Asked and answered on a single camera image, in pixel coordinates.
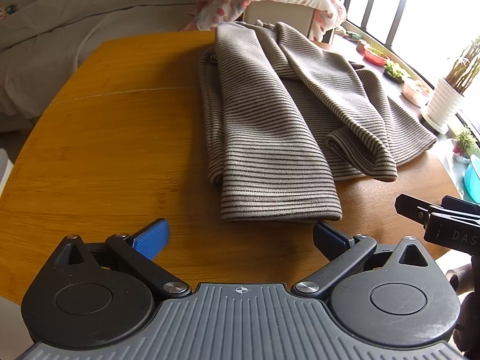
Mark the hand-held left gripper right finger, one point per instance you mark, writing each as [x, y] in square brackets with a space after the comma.
[330, 238]

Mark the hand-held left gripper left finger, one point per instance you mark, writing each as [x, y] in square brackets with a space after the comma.
[152, 238]

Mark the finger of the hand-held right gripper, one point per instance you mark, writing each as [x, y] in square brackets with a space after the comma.
[463, 206]
[412, 208]

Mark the striped grey sweater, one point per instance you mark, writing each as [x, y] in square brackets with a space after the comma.
[262, 120]

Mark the person's right forearm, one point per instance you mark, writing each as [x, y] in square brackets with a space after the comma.
[470, 322]

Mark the person's right hand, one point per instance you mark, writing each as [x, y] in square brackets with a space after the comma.
[467, 275]

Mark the teal plastic bowl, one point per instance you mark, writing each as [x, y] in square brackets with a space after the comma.
[473, 180]

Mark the small green potted plant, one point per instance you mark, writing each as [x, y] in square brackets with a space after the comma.
[465, 142]

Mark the white ribbed plant pot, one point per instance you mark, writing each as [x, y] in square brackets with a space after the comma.
[442, 103]

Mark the pink plant pot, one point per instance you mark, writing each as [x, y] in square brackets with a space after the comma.
[414, 93]

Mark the leafy green potted plant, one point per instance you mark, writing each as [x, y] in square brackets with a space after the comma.
[396, 71]

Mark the red bowl planter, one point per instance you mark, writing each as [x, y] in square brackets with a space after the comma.
[377, 56]

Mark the small orange pot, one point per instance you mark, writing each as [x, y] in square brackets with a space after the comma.
[362, 45]

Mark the grey sofa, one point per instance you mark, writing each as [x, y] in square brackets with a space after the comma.
[56, 45]

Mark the beige armchair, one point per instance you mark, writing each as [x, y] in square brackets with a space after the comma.
[285, 17]

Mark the colourful plush doll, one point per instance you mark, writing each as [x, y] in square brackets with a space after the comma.
[8, 12]

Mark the black window frame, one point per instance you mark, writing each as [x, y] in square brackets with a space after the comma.
[397, 3]

